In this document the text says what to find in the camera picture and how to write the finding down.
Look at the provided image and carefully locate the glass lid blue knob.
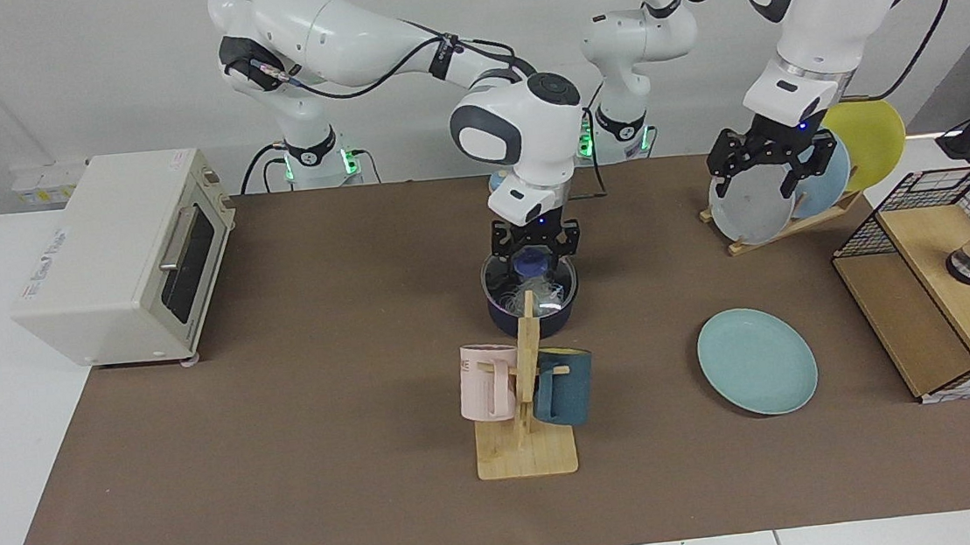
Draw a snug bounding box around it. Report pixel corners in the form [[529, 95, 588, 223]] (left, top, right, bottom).
[[482, 245, 581, 322]]

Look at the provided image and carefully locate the white vermicelli bundle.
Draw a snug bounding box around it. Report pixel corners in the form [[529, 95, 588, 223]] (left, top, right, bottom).
[[499, 269, 573, 317]]

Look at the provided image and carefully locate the light blue plate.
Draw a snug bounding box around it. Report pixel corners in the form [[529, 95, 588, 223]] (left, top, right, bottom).
[[785, 136, 856, 221]]

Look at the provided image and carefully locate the grey plate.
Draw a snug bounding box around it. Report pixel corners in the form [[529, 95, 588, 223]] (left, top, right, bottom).
[[706, 159, 800, 250]]

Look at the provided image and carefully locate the yellow plate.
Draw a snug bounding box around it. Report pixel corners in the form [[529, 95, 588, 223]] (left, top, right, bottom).
[[816, 95, 912, 196]]

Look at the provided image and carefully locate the wooden plate rack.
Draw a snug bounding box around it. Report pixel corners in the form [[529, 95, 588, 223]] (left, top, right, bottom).
[[697, 186, 870, 261]]

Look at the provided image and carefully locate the pale green plate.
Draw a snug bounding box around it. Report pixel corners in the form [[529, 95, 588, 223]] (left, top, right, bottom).
[[694, 302, 822, 422]]

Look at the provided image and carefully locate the pink mug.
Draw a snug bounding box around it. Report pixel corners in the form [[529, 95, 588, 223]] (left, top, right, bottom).
[[456, 340, 523, 425]]

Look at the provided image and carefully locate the teal mug yellow inside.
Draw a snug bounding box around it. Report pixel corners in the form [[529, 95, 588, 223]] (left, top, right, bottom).
[[528, 344, 598, 430]]

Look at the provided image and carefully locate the wooden cup stand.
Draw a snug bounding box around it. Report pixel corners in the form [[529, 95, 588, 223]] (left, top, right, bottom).
[[461, 288, 581, 483]]

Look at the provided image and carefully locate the brown table cloth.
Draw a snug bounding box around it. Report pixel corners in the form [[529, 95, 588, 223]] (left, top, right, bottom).
[[0, 131, 970, 545]]

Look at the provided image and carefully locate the pale toaster oven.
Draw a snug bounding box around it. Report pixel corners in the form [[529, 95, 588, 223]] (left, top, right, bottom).
[[0, 143, 250, 378]]

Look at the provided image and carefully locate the black pot purple handle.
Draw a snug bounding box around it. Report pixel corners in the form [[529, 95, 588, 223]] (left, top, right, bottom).
[[480, 247, 584, 344]]

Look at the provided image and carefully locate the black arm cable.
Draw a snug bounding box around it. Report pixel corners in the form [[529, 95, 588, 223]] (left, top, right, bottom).
[[248, 24, 541, 109], [852, 0, 960, 102]]

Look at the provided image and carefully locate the white wall socket box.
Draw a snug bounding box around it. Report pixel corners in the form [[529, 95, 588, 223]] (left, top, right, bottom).
[[9, 162, 90, 210]]

